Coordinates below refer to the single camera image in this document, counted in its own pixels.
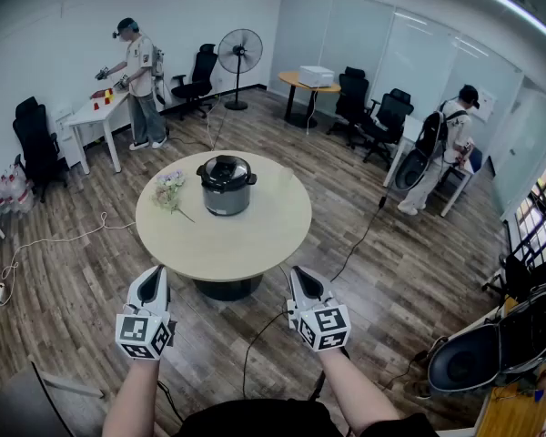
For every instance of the white power strip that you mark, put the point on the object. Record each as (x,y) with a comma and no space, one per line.
(0,292)

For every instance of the person's left forearm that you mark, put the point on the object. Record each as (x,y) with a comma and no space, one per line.
(132,399)

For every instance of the group of water bottles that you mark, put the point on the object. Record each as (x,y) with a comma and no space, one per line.
(9,194)

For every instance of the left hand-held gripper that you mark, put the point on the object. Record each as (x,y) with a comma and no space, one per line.
(136,330)

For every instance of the artificial flower bouquet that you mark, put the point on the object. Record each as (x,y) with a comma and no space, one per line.
(168,191)

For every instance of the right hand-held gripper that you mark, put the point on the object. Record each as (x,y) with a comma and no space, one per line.
(327,323)

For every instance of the wooden desk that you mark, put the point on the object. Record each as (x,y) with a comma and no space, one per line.
(514,412)

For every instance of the black table pedestal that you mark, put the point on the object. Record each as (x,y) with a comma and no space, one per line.
(227,289)

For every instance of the ceiling light strip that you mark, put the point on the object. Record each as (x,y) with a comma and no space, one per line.
(505,5)

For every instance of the grey top white desk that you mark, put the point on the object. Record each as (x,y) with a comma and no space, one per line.
(13,403)

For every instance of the clear plastic cup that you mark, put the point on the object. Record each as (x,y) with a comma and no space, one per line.
(286,180)

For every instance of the black floor fan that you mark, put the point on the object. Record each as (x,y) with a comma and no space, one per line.
(239,53)

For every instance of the white drawer cabinet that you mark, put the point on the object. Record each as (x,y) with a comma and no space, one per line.
(68,139)

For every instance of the black pressure cooker lid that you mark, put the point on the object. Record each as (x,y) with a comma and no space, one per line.
(227,171)

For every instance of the black pressure cooker pot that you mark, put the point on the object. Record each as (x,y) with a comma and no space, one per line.
(225,203)

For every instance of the white wall notice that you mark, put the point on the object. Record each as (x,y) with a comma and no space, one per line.
(487,103)

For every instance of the person's black shirt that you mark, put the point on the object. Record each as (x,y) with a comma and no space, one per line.
(255,419)

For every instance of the window with black railing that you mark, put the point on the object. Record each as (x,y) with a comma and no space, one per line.
(537,226)

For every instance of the black office chair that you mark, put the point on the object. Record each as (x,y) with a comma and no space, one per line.
(34,144)
(391,116)
(509,271)
(352,98)
(198,80)

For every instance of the orange round table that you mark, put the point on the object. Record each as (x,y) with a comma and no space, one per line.
(289,79)

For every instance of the white microwave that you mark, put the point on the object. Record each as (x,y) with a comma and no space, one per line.
(316,76)

